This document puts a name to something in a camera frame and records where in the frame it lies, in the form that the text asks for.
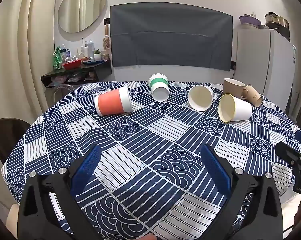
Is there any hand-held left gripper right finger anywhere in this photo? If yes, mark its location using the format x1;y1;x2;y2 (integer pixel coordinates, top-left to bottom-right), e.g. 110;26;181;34
200;144;284;240

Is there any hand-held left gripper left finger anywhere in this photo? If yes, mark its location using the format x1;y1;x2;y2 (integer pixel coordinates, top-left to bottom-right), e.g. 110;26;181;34
17;145;102;240

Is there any white cup yellow rim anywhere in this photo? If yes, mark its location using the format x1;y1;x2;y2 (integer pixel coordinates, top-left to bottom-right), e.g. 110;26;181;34
218;93;253;123

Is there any orange banded white cup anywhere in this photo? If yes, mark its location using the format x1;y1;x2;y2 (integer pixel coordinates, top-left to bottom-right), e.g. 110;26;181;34
94;85;133;117

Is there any plain white cup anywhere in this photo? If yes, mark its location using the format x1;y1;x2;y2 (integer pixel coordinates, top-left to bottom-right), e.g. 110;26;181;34
188;85;214;112

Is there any green banded white cup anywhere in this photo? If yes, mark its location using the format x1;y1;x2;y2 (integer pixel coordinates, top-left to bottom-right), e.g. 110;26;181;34
148;73;169;102

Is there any blue white patterned tablecloth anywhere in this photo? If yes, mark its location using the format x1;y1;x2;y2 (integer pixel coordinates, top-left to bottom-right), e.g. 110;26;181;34
1;81;301;240

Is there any small beige mug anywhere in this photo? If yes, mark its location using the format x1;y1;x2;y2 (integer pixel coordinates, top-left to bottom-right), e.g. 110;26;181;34
241;85;263;108

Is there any transparent chair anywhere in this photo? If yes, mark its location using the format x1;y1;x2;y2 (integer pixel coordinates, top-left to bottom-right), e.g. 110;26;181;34
53;84;77;103

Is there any large beige mug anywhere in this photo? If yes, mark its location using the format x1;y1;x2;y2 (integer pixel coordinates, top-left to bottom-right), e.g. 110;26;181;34
222;78;248;99

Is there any dark brown chair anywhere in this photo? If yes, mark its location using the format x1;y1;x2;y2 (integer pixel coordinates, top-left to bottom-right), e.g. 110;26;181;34
0;118;31;164

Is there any white refrigerator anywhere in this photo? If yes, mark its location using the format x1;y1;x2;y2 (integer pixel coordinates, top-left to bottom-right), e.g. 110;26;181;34
234;28;296;117

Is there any person's leg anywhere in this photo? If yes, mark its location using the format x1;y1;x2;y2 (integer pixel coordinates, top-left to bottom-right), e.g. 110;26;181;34
5;202;20;240

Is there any red bowl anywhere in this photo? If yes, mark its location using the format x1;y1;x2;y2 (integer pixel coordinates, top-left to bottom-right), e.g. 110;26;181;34
63;59;82;70

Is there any green plastic bottle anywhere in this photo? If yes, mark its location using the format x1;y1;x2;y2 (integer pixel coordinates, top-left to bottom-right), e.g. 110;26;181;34
53;46;62;70

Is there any white bottle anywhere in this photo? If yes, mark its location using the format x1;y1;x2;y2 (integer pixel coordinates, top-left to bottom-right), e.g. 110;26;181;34
87;39;95;58

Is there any steel pot with lid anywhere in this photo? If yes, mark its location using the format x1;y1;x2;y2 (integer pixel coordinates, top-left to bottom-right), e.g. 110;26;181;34
264;12;290;29

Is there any wooden hairbrush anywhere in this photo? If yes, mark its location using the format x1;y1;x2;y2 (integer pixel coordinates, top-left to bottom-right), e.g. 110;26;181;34
103;24;110;50

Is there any beige curtain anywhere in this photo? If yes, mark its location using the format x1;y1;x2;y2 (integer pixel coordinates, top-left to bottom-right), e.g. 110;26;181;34
0;0;59;160

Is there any purple pot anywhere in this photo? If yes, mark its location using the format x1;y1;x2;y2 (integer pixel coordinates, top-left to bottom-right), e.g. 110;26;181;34
239;14;261;29

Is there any grey cloth cover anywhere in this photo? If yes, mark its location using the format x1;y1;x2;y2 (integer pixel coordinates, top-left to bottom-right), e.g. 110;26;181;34
109;2;233;70

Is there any black wall shelf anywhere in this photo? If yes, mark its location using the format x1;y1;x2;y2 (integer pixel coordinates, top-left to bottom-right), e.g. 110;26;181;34
40;60;112;88

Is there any oval wall mirror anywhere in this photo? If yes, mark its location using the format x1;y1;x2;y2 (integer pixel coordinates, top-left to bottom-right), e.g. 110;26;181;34
57;0;108;33

